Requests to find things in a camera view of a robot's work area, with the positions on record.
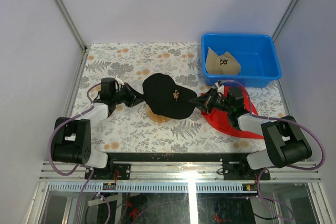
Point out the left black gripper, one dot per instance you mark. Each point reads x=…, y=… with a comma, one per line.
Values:
x=133, y=96

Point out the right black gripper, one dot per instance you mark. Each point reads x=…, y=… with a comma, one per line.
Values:
x=205, y=103

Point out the black cap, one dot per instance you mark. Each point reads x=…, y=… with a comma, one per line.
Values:
x=166, y=98

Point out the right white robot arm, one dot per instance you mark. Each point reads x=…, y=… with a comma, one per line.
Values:
x=284, y=140

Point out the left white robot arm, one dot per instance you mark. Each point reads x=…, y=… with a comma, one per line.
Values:
x=69, y=145

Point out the red cloth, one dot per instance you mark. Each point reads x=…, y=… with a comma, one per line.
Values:
x=218, y=119

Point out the floral table mat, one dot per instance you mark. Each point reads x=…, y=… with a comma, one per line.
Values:
x=130, y=129

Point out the wooden hat stand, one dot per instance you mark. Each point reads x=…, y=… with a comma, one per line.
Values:
x=154, y=117

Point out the blue plastic bin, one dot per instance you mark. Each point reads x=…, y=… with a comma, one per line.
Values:
x=255, y=53

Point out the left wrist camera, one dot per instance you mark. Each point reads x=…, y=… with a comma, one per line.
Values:
x=118, y=83

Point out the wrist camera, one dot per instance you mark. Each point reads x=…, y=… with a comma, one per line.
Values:
x=118, y=83
x=219, y=86

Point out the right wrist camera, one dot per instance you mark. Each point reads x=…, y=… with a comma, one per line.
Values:
x=219, y=86

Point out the aluminium front rail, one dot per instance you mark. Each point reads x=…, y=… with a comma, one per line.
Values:
x=181, y=172

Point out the left aluminium corner post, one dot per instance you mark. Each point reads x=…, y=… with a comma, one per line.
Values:
x=70, y=24

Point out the aluminium corner post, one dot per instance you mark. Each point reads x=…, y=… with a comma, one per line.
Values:
x=284, y=19
x=70, y=24

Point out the right aluminium corner post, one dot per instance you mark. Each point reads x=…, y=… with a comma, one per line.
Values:
x=284, y=19

